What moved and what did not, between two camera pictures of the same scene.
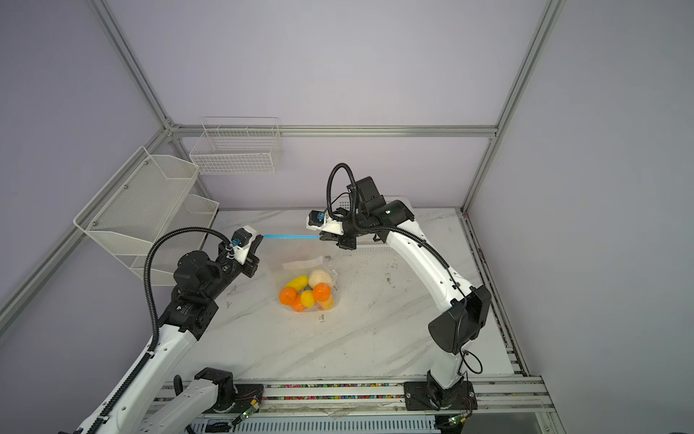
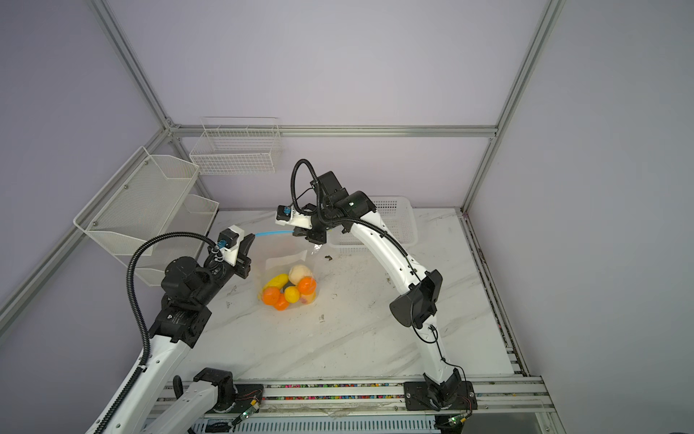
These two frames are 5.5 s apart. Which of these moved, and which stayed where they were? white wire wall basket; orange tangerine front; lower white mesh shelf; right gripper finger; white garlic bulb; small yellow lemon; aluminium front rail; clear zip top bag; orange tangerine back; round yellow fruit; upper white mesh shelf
Moved: clear zip top bag; orange tangerine back; small yellow lemon; orange tangerine front; white garlic bulb; round yellow fruit; right gripper finger
Stayed: lower white mesh shelf; aluminium front rail; upper white mesh shelf; white wire wall basket
